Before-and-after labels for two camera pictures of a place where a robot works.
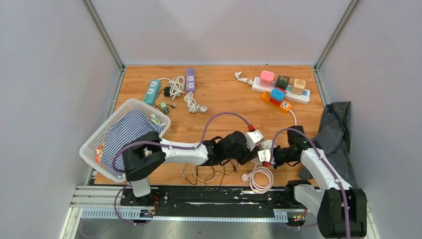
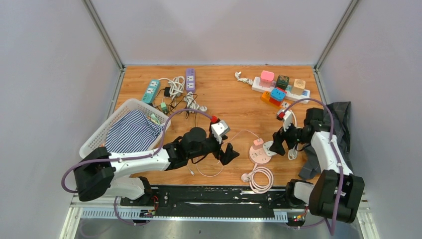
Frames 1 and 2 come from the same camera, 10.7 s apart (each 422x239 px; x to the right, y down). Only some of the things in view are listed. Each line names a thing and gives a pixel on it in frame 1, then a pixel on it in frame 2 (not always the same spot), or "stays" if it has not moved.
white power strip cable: [177, 85] stays
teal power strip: [152, 94] stays
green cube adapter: [164, 106] stays
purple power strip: [190, 80] stays
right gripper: [276, 164] → [277, 146]
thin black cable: [211, 176] → [188, 109]
